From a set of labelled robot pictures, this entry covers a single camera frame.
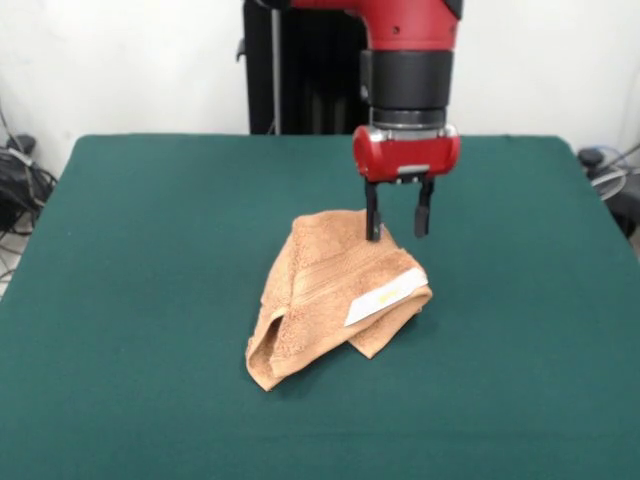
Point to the small black device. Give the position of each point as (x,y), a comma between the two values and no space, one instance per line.
(590,156)
(22,143)

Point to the dark green table cloth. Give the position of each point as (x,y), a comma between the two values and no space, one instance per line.
(150,250)

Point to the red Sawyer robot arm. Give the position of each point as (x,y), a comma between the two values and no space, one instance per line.
(410,70)

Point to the tan terry towel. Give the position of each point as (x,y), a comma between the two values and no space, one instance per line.
(325,300)

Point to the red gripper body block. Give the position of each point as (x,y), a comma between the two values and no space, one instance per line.
(405,152)

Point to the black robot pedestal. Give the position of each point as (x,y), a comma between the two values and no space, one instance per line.
(310,75)

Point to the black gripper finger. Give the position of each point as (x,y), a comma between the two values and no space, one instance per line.
(373,215)
(423,220)

